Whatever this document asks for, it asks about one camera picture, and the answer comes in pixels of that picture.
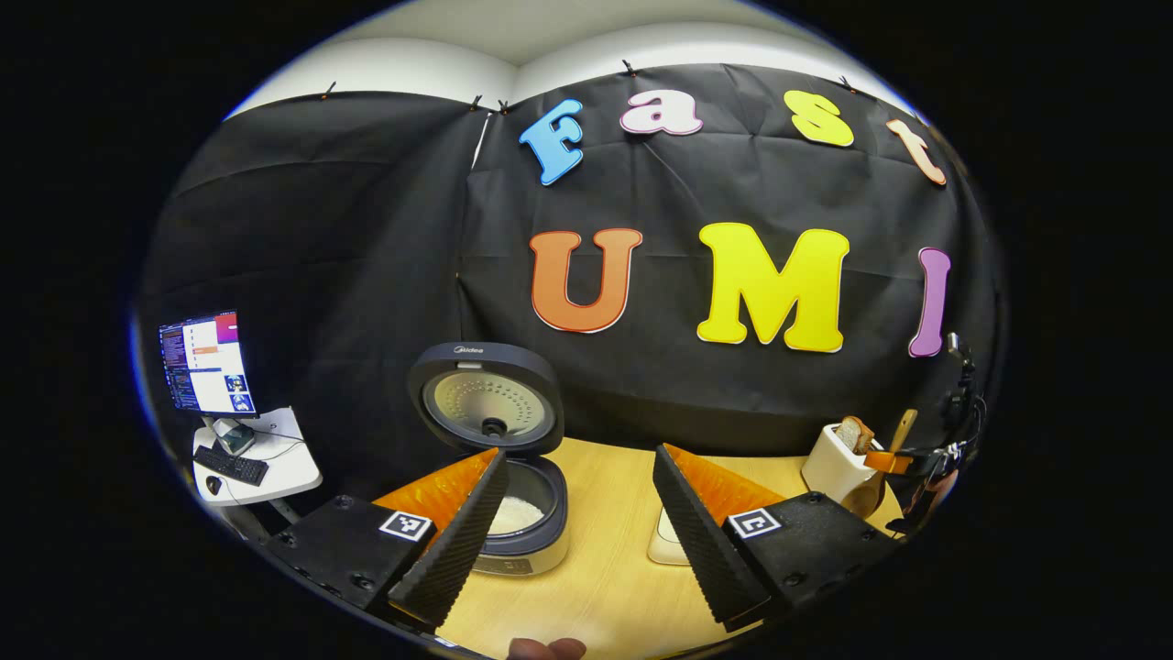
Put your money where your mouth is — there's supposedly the clear plastic rice box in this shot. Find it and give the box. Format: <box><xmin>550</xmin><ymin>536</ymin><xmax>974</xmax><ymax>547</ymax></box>
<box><xmin>646</xmin><ymin>507</ymin><xmax>695</xmax><ymax>567</ymax></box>

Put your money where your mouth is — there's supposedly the brown bread slice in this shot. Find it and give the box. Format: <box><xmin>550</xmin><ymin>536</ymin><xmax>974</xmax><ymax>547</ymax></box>
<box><xmin>836</xmin><ymin>415</ymin><xmax>877</xmax><ymax>457</ymax></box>

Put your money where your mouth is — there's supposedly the white monitor stand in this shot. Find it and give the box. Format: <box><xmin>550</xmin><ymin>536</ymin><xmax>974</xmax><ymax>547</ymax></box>
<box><xmin>213</xmin><ymin>417</ymin><xmax>258</xmax><ymax>457</ymax></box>

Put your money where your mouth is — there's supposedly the white rice heap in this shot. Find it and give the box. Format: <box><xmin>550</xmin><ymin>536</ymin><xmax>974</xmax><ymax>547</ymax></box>
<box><xmin>488</xmin><ymin>495</ymin><xmax>548</xmax><ymax>537</ymax></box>

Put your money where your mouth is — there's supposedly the wooden spoon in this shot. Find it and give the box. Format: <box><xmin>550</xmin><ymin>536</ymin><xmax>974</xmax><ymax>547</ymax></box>
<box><xmin>843</xmin><ymin>409</ymin><xmax>919</xmax><ymax>521</ymax></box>

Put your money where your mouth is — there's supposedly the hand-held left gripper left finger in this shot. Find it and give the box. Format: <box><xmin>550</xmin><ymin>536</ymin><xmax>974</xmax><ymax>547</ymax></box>
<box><xmin>261</xmin><ymin>448</ymin><xmax>510</xmax><ymax>635</ymax></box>

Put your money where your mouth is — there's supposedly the grey rice cooker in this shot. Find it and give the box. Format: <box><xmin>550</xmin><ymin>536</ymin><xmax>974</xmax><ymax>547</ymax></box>
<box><xmin>408</xmin><ymin>342</ymin><xmax>571</xmax><ymax>578</ymax></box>

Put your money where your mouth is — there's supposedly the black backdrop cloth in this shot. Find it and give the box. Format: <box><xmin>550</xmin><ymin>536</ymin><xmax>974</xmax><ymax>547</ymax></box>
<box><xmin>137</xmin><ymin>62</ymin><xmax>1004</xmax><ymax>514</ymax></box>

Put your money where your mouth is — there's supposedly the computer monitor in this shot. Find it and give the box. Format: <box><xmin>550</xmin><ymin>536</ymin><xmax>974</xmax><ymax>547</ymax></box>
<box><xmin>158</xmin><ymin>312</ymin><xmax>259</xmax><ymax>420</ymax></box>

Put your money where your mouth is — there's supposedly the white toaster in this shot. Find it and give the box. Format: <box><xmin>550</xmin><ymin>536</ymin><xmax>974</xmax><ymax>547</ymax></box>
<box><xmin>802</xmin><ymin>423</ymin><xmax>886</xmax><ymax>506</ymax></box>

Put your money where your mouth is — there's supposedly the white side table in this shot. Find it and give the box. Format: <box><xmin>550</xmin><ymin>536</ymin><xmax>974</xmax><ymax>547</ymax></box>
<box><xmin>191</xmin><ymin>406</ymin><xmax>323</xmax><ymax>525</ymax></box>

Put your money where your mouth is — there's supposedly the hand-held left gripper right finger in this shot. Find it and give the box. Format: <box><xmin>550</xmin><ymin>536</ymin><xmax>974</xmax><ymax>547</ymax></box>
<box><xmin>652</xmin><ymin>444</ymin><xmax>904</xmax><ymax>634</ymax></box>

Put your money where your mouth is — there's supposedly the black keyboard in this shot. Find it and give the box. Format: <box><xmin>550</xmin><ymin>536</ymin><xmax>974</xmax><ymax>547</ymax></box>
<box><xmin>192</xmin><ymin>445</ymin><xmax>269</xmax><ymax>488</ymax></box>

